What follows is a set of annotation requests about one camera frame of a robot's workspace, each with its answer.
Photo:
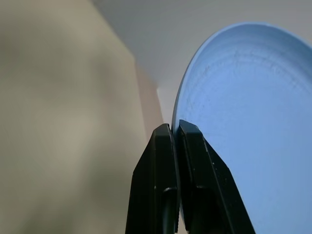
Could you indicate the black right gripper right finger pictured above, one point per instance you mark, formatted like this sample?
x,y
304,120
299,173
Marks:
x,y
209,185

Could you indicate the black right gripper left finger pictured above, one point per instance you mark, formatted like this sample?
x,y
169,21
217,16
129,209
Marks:
x,y
156,182

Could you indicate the blue plate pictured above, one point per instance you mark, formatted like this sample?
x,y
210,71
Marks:
x,y
253,122

